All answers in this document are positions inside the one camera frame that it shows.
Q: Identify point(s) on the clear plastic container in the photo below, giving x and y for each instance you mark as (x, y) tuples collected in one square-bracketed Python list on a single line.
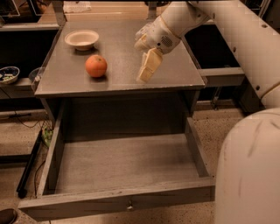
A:
[(35, 77)]

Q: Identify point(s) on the white cloth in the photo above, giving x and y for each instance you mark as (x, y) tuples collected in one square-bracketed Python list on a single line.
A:
[(76, 6)]

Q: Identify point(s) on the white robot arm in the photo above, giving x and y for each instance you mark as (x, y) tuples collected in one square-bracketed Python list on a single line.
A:
[(247, 189)]

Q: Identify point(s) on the metal drawer knob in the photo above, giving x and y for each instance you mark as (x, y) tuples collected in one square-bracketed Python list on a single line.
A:
[(130, 206)]

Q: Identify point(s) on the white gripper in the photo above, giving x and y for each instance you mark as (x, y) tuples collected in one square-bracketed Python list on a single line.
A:
[(157, 36)]

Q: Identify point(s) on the blue patterned bowl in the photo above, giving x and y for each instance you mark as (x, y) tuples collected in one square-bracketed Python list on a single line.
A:
[(9, 74)]

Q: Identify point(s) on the grey wooden cabinet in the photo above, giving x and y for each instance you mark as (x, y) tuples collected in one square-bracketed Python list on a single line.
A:
[(65, 77)]

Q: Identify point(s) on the black metal stand leg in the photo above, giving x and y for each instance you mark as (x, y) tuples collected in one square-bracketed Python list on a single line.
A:
[(21, 191)]

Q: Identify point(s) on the orange fruit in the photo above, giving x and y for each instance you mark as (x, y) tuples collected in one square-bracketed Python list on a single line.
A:
[(96, 66)]

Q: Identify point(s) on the white paper bowl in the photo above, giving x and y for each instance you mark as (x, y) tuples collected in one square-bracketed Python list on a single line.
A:
[(82, 40)]

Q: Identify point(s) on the grey side shelf bar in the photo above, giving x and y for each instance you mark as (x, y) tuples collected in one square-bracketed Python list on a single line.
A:
[(222, 77)]

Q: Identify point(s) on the open grey top drawer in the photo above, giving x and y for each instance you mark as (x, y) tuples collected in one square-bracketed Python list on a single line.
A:
[(147, 152)]

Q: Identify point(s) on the dark shoe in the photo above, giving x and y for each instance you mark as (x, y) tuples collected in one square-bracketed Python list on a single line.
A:
[(8, 216)]

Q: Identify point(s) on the clear plastic water bottle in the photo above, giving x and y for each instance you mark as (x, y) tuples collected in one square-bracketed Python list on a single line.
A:
[(141, 34)]

